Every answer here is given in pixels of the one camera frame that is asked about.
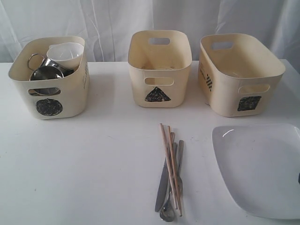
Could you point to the steel fork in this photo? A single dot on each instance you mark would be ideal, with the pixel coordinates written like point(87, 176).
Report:
point(179, 180)

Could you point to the steel table knife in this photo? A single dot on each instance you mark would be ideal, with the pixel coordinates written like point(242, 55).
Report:
point(162, 192)

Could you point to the white plastic bowl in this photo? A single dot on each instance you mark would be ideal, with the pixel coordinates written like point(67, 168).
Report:
point(68, 54)

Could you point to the steel spoon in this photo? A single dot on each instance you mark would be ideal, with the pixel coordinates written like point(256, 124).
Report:
point(167, 213)

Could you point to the cream bin triangle mark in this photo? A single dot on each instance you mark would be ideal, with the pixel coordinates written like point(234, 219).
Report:
point(159, 66)

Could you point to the cream bin circle mark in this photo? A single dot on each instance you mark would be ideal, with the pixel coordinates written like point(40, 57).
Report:
point(74, 88)

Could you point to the cream bin square mark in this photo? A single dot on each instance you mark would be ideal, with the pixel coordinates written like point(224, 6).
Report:
point(237, 74)

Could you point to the white backdrop curtain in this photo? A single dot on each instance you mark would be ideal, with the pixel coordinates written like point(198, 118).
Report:
point(108, 25)

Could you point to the white square plate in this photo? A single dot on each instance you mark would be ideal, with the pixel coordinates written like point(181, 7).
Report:
point(260, 165)

